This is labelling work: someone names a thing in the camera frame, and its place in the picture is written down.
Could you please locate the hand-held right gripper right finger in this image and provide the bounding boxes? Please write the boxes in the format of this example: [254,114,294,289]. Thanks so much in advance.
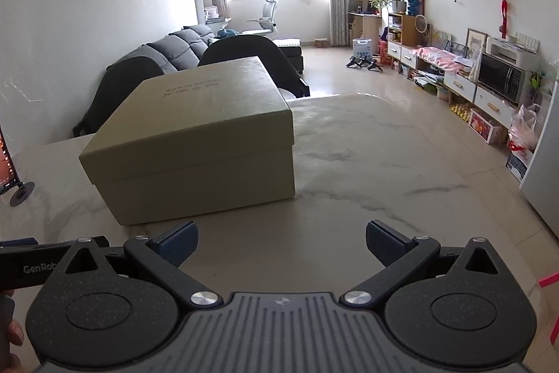
[341,220,509,308]

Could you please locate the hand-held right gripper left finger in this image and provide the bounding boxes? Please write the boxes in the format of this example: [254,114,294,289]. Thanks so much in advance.
[52,220,223,309]

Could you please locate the khaki cardboard storage box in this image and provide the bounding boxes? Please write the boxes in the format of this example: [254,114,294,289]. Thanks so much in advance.
[98,141,298,226]

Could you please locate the khaki cardboard box lid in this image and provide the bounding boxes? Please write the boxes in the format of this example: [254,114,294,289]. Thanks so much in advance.
[79,56,298,187]

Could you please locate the white marble desktop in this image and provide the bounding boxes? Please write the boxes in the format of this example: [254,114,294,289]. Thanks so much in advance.
[0,92,542,352]

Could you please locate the person's left hand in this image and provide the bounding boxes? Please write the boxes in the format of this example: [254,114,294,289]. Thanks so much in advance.
[0,289,25,373]

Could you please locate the black phone stand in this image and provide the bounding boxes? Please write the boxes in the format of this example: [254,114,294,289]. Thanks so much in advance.
[0,181,36,208]

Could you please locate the black smartphone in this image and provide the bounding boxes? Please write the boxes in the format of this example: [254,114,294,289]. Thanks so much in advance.
[0,124,18,192]

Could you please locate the red gift box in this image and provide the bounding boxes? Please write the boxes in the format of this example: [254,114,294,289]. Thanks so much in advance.
[469,108,503,144]

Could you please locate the black chair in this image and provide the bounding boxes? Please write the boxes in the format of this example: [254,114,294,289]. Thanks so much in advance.
[198,34,311,98]
[72,56,164,138]

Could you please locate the white refrigerator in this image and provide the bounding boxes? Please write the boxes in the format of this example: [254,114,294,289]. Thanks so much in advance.
[519,78,559,240]

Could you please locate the white tv cabinet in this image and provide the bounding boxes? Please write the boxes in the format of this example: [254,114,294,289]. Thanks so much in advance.
[386,40,520,129]

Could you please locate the black tripod stands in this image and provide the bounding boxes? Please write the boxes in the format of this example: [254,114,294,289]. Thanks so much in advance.
[346,56,384,72]

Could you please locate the clear plastic bag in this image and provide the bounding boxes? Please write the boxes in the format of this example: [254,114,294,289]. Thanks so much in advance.
[509,104,544,151]

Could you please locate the pink cloth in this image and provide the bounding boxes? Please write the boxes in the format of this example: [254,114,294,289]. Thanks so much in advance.
[411,46,464,72]

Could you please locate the grey sofa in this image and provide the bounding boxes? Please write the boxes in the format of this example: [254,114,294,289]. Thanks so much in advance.
[107,23,304,94]

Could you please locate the microwave oven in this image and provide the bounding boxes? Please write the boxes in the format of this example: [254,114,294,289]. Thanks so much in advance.
[478,53,527,105]

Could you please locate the wooden shelf unit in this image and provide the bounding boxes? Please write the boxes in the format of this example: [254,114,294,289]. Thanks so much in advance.
[386,12,422,46]

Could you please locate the wooden desk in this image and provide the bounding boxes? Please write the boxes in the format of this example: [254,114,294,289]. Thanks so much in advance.
[348,10,385,46]

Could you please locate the round white fan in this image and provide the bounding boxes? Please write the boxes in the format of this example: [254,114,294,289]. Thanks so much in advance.
[413,15,429,47]

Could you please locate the white printer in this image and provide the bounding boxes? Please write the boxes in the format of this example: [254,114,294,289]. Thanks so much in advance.
[486,34,540,68]

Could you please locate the white office chair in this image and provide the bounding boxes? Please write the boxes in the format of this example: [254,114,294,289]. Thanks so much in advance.
[247,0,280,39]

